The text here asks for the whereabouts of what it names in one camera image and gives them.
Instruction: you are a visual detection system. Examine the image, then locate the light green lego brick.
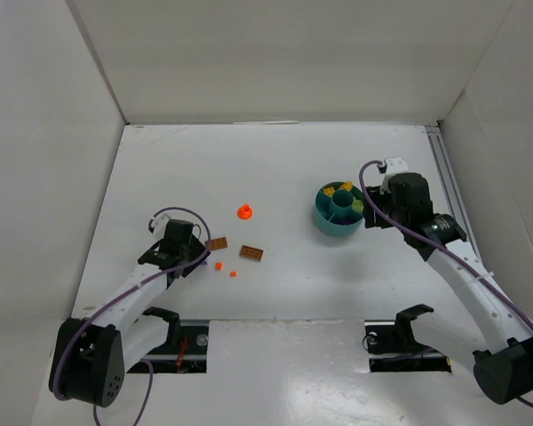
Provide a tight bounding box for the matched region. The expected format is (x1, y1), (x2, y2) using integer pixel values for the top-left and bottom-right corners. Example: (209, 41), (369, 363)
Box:
(352, 199), (364, 214)

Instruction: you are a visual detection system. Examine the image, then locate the yellow lego brick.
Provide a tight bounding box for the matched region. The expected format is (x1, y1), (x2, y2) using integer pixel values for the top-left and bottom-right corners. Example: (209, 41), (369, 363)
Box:
(338, 181), (354, 192)
(322, 187), (336, 197)

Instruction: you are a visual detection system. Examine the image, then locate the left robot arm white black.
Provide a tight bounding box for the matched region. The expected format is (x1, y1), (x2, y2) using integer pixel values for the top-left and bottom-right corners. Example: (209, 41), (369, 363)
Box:
(49, 219), (209, 407)

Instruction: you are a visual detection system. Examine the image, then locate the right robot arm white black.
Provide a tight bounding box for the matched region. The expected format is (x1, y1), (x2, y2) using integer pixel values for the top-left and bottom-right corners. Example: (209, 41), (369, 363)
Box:
(361, 172), (533, 408)

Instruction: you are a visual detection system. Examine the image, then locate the orange cone lego piece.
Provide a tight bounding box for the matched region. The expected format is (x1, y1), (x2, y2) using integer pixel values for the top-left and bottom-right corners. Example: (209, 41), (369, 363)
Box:
(236, 203), (253, 220)

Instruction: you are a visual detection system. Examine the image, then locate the teal round divided container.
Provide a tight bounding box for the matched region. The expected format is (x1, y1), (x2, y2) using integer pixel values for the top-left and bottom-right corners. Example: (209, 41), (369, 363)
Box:
(313, 181), (364, 238)

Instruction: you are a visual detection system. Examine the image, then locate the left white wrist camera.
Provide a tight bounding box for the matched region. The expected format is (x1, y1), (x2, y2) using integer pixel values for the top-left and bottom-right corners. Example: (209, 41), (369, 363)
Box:
(148, 213), (171, 240)

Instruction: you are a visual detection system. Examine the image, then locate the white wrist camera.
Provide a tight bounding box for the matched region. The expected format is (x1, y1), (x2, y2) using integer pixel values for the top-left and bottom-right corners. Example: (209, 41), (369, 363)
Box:
(378, 156), (409, 193)
(148, 213), (171, 240)

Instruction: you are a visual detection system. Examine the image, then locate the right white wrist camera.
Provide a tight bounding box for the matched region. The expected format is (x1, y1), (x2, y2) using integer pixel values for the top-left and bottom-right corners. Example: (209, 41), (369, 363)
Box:
(378, 156), (409, 193)

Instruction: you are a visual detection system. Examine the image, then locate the aluminium rail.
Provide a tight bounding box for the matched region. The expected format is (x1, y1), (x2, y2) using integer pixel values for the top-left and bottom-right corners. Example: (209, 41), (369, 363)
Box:
(425, 125), (480, 255)

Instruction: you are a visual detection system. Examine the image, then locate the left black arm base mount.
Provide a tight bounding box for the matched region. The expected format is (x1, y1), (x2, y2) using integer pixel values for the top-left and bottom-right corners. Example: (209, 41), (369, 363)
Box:
(133, 307), (210, 375)

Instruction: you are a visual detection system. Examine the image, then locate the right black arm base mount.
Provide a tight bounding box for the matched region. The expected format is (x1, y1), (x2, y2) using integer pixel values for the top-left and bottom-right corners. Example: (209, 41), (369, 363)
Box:
(362, 304), (452, 374)

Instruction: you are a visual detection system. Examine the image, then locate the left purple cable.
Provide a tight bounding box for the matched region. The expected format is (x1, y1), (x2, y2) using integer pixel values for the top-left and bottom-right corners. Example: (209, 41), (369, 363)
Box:
(51, 206), (212, 426)

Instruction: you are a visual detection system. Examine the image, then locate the purple cable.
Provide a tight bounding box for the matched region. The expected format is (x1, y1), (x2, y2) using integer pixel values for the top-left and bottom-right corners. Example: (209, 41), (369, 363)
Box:
(51, 206), (212, 426)
(358, 160), (533, 410)

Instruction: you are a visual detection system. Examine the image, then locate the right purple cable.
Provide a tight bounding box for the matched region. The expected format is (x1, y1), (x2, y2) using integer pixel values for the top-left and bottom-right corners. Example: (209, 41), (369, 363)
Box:
(358, 160), (533, 410)

